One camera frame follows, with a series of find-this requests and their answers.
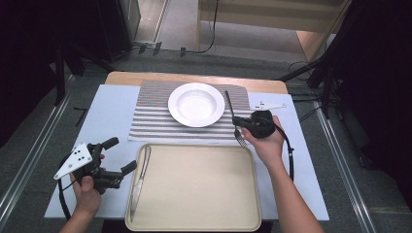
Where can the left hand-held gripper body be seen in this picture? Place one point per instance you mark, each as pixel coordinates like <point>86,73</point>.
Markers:
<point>74,160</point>

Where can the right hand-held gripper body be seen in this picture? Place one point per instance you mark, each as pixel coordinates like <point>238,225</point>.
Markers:
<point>260,124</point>

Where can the silver fork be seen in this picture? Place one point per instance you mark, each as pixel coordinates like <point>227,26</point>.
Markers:
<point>229,103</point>

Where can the silver table knife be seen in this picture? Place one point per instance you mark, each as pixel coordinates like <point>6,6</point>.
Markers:
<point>139,187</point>

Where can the white plate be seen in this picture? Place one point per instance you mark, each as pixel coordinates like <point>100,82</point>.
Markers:
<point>196,105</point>

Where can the beige plastic tray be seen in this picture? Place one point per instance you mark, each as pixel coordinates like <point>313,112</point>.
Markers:
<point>200,187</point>

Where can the person's right hand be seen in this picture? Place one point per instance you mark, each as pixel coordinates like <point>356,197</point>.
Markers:
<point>267,149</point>

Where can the person's left hand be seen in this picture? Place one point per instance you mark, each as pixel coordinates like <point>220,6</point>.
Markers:
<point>85,200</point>

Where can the white table cover sheet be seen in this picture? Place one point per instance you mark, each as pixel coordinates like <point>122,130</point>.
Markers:
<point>107,123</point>

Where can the striped placemat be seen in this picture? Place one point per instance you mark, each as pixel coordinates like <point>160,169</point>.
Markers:
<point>145,126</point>

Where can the wooden table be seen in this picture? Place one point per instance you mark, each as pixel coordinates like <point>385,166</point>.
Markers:
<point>129,78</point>

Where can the black metal stand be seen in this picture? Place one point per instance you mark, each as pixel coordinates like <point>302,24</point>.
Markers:
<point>60,81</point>
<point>326,97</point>

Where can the light wooden furniture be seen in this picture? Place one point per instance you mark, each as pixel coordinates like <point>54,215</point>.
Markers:
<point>259,16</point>

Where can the black cabinet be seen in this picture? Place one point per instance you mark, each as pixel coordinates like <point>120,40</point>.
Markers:
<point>113,29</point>

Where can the black curtain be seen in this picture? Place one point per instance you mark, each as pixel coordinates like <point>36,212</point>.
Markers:
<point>382,81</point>
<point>26,48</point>

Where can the metal floor rail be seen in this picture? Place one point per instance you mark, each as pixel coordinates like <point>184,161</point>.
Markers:
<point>340,161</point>
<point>48,124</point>

